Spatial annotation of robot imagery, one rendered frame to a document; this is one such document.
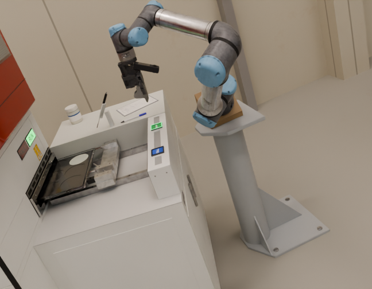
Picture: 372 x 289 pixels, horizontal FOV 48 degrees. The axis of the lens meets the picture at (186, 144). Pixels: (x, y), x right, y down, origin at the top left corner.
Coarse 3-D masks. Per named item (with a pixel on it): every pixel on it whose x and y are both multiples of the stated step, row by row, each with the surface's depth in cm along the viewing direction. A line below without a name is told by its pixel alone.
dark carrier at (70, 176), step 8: (88, 152) 213; (64, 160) 214; (88, 160) 205; (56, 168) 208; (64, 168) 205; (72, 168) 202; (80, 168) 200; (48, 176) 203; (56, 176) 200; (64, 176) 197; (72, 176) 194; (80, 176) 192; (48, 184) 195; (56, 184) 192; (64, 184) 190; (72, 184) 188; (80, 184) 185; (40, 192) 190; (48, 192) 188; (56, 192) 185
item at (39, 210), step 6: (54, 156) 216; (48, 162) 206; (48, 168) 204; (42, 174) 196; (42, 180) 194; (36, 186) 186; (36, 192) 183; (30, 198) 178; (36, 198) 182; (36, 204) 180; (42, 204) 186; (36, 210) 180; (42, 210) 184
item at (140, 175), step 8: (128, 176) 189; (136, 176) 189; (144, 176) 189; (120, 184) 190; (72, 192) 192; (80, 192) 190; (88, 192) 190; (96, 192) 191; (56, 200) 191; (64, 200) 191
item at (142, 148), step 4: (144, 144) 213; (132, 148) 214; (136, 148) 213; (140, 148) 213; (144, 148) 213; (120, 152) 214; (124, 152) 213; (128, 152) 213; (132, 152) 213; (136, 152) 214; (140, 152) 214; (120, 156) 214; (124, 156) 214; (96, 160) 214; (100, 160) 214; (92, 164) 215; (96, 164) 215
